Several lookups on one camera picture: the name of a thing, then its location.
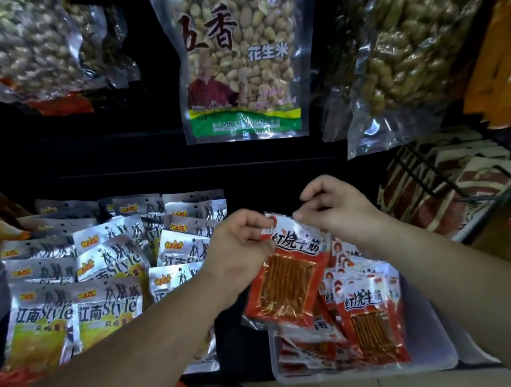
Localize black wire rack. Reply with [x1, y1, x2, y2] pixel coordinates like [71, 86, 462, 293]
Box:
[389, 126, 511, 255]

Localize clear bag of nuts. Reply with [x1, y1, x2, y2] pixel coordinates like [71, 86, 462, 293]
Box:
[59, 0, 143, 96]

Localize person's right hand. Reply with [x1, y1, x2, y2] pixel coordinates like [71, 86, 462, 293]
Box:
[286, 166, 389, 253]

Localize red spicy strip snack packet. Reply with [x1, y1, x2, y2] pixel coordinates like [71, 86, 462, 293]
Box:
[230, 203, 345, 337]

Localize clear plastic tray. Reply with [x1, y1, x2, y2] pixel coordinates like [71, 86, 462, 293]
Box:
[260, 268, 460, 387]

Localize person's left hand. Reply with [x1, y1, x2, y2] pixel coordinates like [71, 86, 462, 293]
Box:
[191, 205, 288, 314]

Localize clear peanut bag, red label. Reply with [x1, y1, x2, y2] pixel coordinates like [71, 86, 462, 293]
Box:
[0, 0, 115, 127]

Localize person's left forearm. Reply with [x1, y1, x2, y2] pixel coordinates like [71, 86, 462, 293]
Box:
[0, 264, 247, 387]

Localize clear bag of unshelled peanuts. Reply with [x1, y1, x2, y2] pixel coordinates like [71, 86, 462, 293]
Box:
[324, 0, 511, 161]
[302, 0, 414, 144]

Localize pile of silver yellow packets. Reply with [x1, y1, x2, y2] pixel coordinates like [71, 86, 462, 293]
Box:
[0, 171, 252, 387]

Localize clear shelled peanut bag, green label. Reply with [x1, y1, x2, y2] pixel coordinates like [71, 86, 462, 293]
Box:
[144, 0, 346, 157]

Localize brown and white meat packets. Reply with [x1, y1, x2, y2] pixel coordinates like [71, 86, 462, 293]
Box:
[367, 122, 511, 254]

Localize person's right forearm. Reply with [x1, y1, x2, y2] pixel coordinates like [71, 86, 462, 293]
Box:
[359, 193, 511, 387]

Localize pile of red snack packets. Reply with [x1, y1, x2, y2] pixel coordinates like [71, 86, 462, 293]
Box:
[260, 228, 414, 382]

